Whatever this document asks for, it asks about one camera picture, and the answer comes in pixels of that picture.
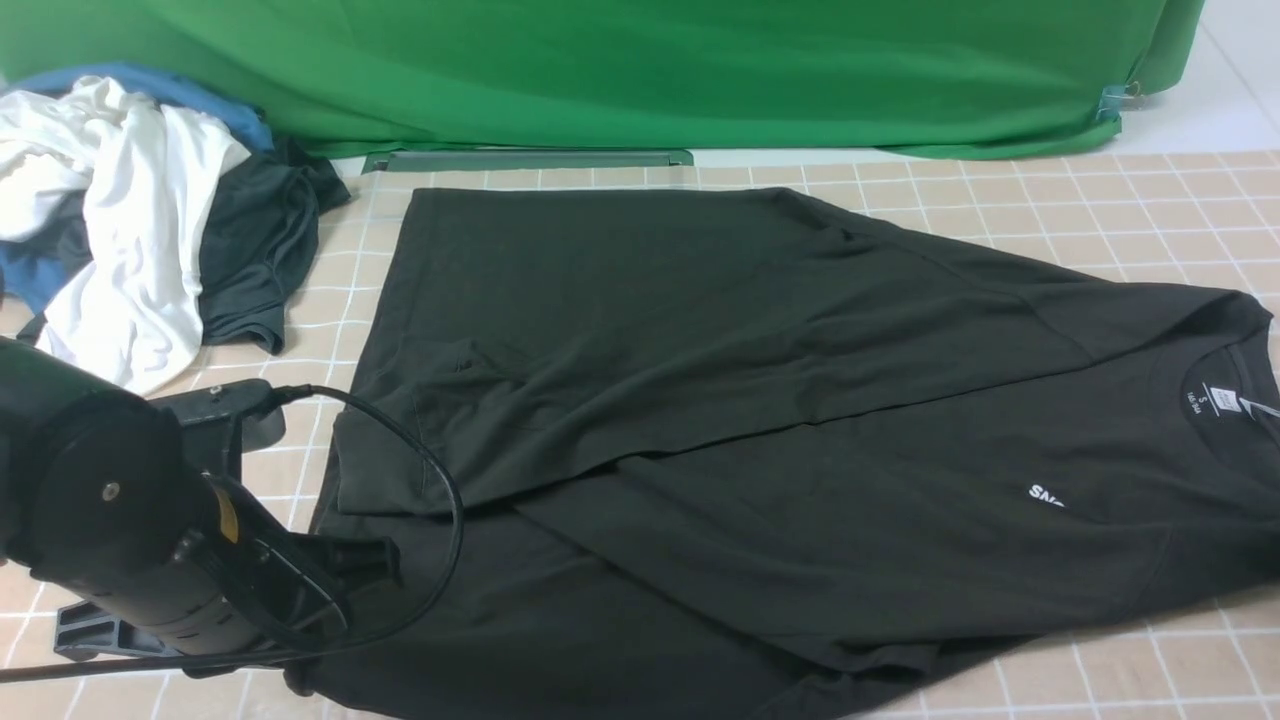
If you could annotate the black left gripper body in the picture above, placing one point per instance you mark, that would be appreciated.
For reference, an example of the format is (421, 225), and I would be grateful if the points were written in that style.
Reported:
(235, 581)

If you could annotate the dark gray long-sleeve shirt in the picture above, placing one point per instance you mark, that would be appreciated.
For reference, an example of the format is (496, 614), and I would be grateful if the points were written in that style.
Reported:
(747, 455)

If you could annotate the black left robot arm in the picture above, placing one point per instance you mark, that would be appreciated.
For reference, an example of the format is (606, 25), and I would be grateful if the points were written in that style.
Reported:
(138, 508)

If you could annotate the white crumpled shirt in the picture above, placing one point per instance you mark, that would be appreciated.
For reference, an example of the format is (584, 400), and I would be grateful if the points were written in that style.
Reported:
(148, 174)

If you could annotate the dark teal crumpled shirt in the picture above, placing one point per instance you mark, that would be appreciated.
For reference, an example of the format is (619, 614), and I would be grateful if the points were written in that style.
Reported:
(260, 242)

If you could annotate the blue crumpled garment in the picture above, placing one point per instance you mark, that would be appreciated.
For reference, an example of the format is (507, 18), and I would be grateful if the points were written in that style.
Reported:
(180, 95)

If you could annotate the green backdrop cloth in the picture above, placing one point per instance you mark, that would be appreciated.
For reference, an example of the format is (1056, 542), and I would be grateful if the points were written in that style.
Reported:
(964, 80)

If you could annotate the metal binder clip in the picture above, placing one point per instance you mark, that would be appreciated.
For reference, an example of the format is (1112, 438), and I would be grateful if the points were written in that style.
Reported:
(1116, 99)

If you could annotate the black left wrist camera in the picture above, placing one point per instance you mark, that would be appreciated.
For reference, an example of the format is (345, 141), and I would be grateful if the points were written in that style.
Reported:
(219, 425)

